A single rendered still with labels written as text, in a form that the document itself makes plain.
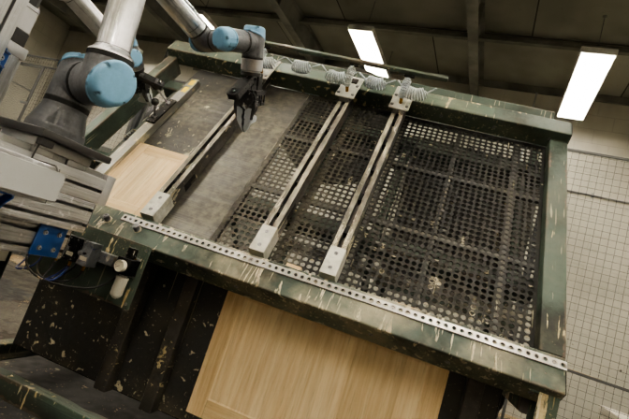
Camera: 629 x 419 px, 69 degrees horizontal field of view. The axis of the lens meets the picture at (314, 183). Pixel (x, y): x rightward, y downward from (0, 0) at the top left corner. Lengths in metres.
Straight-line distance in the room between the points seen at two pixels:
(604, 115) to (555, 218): 5.22
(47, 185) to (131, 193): 0.94
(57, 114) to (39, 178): 0.24
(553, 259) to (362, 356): 0.79
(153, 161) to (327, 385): 1.23
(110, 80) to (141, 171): 0.99
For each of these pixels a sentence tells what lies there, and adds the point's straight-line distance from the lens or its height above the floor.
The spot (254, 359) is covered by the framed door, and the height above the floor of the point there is 0.52.
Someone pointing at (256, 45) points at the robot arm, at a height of 1.57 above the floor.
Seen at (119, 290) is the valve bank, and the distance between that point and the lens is 1.83.
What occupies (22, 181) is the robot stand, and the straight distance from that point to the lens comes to 1.17.
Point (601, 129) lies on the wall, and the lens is 7.13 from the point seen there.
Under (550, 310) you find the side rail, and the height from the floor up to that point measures 1.04.
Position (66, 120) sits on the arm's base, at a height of 1.09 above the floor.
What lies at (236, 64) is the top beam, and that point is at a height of 1.86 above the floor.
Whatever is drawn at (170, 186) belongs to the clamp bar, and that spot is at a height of 1.06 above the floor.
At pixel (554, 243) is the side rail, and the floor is 1.29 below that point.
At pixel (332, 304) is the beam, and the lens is 1.61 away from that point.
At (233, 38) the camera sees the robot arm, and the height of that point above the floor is 1.53.
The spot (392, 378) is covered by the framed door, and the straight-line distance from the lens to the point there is 1.84.
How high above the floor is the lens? 0.92
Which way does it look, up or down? 10 degrees up
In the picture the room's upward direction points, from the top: 18 degrees clockwise
